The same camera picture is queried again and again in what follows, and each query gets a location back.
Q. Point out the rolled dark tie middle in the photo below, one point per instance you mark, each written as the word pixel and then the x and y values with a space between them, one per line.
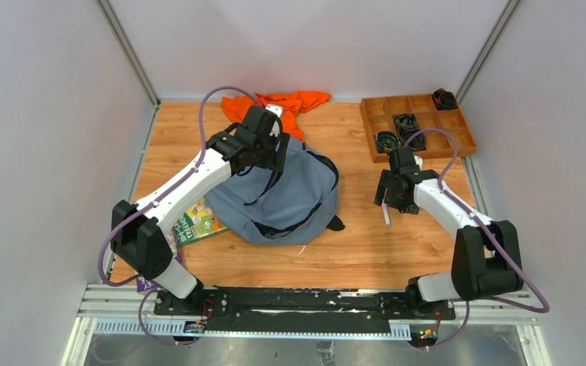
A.
pixel 406 122

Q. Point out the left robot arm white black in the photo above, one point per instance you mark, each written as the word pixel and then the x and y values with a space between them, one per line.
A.
pixel 138 230

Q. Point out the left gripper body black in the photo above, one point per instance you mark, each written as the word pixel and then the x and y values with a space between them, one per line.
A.
pixel 279 151

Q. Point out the wooden compartment tray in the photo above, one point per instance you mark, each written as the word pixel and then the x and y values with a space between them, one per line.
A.
pixel 378 115

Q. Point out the aluminium frame rail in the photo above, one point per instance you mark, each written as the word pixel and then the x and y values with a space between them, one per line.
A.
pixel 108 311

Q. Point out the purple treehouse book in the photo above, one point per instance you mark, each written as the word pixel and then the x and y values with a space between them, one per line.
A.
pixel 143 285

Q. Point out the green treehouse book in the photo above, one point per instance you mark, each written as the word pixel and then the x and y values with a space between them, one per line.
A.
pixel 197 223

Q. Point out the rolled dark tie corner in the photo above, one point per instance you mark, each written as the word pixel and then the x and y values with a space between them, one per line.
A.
pixel 444 100

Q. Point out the rolled dark tie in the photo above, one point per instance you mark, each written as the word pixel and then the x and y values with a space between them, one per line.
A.
pixel 406 122
pixel 413 139

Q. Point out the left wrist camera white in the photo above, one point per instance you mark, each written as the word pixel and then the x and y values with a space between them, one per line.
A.
pixel 277 127

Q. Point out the grey pen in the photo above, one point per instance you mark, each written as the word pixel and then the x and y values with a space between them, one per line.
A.
pixel 386 214

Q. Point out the rolled dark tie lower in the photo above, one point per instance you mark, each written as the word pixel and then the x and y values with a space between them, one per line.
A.
pixel 413 139

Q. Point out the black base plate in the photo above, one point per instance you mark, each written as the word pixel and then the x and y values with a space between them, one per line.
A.
pixel 304 311

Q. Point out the blue grey backpack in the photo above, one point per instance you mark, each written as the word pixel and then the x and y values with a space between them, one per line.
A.
pixel 275 209

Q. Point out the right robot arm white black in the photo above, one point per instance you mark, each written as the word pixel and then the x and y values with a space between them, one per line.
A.
pixel 486 255

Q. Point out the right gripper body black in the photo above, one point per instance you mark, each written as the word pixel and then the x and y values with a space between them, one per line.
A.
pixel 400 203

